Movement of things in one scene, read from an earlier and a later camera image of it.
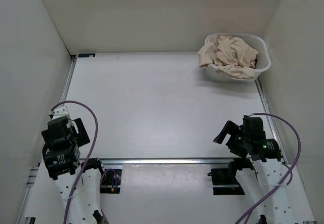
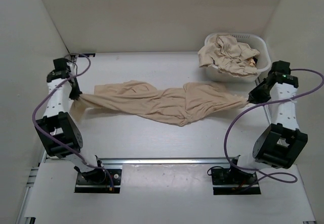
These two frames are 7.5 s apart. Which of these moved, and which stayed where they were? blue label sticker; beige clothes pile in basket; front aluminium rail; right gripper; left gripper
Moved: right gripper; left gripper
Stayed: front aluminium rail; beige clothes pile in basket; blue label sticker
